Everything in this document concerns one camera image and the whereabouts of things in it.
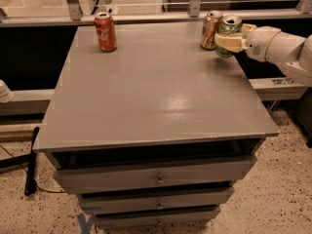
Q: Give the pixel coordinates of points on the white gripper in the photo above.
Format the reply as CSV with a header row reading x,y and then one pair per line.
x,y
258,44

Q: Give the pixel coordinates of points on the green LaCroix can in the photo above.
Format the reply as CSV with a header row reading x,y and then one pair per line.
x,y
229,24

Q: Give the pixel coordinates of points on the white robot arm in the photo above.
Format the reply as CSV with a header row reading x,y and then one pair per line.
x,y
290,53

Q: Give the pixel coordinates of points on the orange gold LaCroix can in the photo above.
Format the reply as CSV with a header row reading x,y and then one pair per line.
x,y
210,28

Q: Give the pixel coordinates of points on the red Coca-Cola can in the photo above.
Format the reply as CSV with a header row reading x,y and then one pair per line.
x,y
106,32

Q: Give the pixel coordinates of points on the grey drawer cabinet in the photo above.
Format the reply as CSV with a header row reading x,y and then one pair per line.
x,y
159,97

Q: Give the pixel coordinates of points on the top grey drawer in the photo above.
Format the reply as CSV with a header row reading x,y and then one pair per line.
x,y
154,175

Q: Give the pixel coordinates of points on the grey drawer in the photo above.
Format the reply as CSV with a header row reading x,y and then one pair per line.
x,y
154,175
155,200
156,217

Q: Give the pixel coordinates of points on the bottom grey drawer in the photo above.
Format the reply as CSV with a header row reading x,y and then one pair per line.
x,y
156,217

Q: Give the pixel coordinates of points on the middle grey drawer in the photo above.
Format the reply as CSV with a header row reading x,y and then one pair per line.
x,y
155,200

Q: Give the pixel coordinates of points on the white object at left edge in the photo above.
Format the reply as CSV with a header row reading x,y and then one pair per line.
x,y
6,95

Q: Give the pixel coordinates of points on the black stick on floor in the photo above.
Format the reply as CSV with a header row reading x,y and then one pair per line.
x,y
30,184

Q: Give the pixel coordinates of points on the metal railing frame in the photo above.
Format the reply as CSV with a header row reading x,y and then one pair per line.
x,y
82,12

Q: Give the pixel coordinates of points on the metal bracket on ledge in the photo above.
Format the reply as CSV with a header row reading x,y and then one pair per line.
x,y
282,81

